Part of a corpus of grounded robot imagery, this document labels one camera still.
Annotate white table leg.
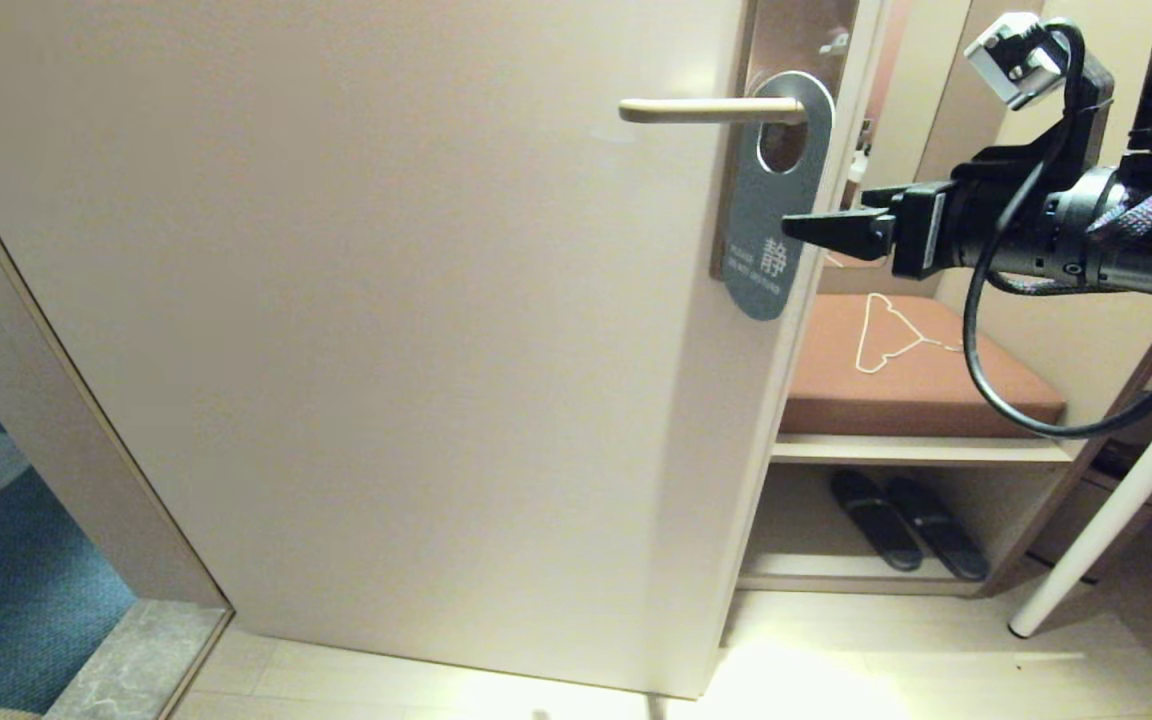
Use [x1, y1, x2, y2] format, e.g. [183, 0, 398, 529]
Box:
[1008, 362, 1152, 639]

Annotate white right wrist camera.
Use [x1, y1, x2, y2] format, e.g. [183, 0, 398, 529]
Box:
[964, 12, 1067, 111]

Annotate brown seat cushion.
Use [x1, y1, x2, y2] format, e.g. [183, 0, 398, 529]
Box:
[779, 293, 1067, 439]

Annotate bronze door lock plate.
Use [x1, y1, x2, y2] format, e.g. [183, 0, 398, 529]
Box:
[709, 0, 859, 284]

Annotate wall mirror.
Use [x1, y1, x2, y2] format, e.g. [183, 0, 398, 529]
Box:
[841, 0, 974, 269]

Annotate white wire hanger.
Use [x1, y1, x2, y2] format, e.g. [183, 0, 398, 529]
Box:
[854, 292, 967, 374]

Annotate blue carpet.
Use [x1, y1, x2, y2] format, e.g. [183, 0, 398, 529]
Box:
[0, 335, 137, 717]

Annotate grey marble threshold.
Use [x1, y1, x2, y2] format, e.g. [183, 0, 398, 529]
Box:
[41, 597, 235, 720]

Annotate cream door handle lever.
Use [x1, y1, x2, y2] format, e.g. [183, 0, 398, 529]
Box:
[619, 98, 809, 125]

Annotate black smooth cable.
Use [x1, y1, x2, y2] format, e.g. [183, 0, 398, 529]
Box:
[963, 20, 1152, 438]

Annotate grey do-not-disturb door sign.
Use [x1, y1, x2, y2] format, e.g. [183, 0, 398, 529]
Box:
[722, 70, 835, 322]

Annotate black slipper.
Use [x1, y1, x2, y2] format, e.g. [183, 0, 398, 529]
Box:
[884, 475, 989, 583]
[829, 468, 924, 573]

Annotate brown mirror frame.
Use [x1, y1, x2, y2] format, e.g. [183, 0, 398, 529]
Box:
[821, 0, 1047, 297]

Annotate beige door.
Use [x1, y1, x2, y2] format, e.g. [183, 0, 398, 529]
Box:
[0, 0, 887, 699]

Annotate black right camera bracket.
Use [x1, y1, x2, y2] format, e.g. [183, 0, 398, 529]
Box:
[956, 20, 1115, 191]

